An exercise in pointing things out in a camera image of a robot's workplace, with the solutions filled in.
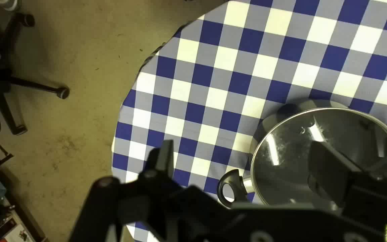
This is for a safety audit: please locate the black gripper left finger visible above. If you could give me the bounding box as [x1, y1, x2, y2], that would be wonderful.
[147, 139, 176, 182]

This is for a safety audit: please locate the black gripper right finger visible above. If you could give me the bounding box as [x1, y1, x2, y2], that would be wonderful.
[308, 140, 371, 213]

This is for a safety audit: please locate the round glass pot lid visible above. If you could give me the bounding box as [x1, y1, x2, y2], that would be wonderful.
[249, 107, 387, 215]

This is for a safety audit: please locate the blue white checkered tablecloth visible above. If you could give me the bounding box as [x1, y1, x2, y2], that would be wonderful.
[110, 0, 387, 242]

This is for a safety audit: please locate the black office chair base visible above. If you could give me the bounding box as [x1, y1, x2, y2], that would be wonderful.
[0, 11, 71, 137]

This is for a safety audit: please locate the black cooking pot with handles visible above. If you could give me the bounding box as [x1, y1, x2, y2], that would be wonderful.
[216, 98, 387, 218]

